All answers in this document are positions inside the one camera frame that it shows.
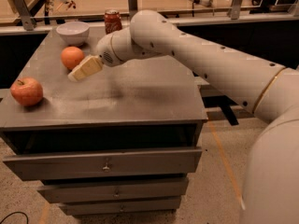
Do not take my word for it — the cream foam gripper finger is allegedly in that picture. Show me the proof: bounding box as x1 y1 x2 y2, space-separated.
68 55 103 82

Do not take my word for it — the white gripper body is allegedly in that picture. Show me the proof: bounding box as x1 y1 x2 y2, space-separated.
96 35 116 67

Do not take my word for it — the orange fruit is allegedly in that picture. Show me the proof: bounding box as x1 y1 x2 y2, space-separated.
61 47 85 70

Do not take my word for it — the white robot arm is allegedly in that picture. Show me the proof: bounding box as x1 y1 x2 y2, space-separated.
69 10 299 224

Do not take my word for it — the red apple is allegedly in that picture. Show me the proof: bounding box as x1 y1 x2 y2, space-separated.
10 77 43 106

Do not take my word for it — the red cola can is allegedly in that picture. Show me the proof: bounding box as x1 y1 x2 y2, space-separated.
104 9 122 34

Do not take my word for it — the white ceramic bowl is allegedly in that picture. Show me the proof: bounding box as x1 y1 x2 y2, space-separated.
56 21 90 47

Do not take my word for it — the grey drawer cabinet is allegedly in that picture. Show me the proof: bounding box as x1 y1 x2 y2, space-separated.
0 24 208 217

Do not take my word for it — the grey top drawer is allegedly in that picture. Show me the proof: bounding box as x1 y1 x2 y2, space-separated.
4 147 202 181

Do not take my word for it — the grey drawer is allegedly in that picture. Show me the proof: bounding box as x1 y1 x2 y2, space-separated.
4 147 202 181
37 177 189 203
59 196 181 216

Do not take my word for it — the grey middle drawer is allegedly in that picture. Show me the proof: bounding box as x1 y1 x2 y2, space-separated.
37 177 189 203

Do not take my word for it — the grey bottom drawer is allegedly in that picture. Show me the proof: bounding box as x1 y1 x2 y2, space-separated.
59 196 181 216

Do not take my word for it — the middle metal bracket post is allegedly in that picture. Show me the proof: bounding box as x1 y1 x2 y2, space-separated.
128 0 138 18

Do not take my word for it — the left metal bracket post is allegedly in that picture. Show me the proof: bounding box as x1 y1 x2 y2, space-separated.
12 0 36 31

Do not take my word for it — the black floor cable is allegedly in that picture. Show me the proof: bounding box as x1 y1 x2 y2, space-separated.
0 211 30 224

